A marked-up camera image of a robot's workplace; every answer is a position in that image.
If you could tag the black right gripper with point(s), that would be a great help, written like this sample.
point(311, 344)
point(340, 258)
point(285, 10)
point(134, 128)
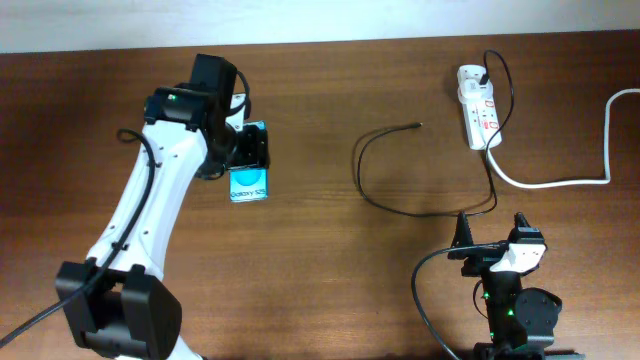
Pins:
point(482, 260)

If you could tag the white power strip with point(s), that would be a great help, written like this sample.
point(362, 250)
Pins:
point(481, 120)

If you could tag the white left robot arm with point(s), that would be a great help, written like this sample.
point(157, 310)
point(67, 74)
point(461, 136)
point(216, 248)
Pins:
point(115, 301)

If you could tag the blue Galaxy smartphone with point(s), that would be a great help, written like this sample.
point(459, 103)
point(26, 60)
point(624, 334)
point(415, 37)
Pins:
point(247, 185)

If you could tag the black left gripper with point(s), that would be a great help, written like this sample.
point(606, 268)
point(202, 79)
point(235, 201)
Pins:
point(256, 152)

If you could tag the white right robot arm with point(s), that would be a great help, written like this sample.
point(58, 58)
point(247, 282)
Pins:
point(521, 320)

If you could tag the white USB charger plug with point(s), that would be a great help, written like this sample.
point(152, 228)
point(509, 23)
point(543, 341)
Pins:
point(472, 90)

